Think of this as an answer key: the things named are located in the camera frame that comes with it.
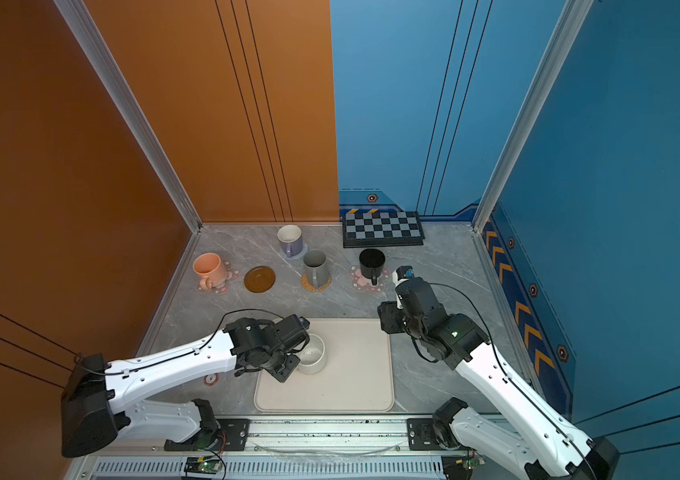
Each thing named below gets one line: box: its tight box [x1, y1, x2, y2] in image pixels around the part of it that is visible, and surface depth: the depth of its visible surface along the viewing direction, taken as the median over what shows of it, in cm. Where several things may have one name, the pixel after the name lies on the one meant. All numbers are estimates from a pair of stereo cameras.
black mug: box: [359, 248, 386, 286], surface depth 98 cm
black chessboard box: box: [342, 211, 425, 248], surface depth 118 cm
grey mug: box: [303, 249, 329, 289], surface depth 96 cm
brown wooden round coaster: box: [244, 266, 276, 293], surface depth 105 cm
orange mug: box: [192, 252, 228, 291], surface depth 99 cm
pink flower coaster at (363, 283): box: [348, 265, 391, 293], surface depth 104 cm
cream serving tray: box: [254, 318, 395, 413], surface depth 82 cm
